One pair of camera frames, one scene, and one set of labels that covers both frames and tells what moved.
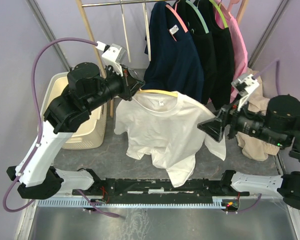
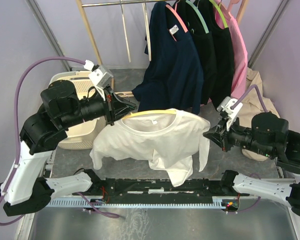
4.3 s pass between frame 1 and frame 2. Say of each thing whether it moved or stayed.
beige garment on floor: stayed
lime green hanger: stayed
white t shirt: moved
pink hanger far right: stayed
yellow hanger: moved
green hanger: stayed
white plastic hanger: stayed
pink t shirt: stayed
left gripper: moved
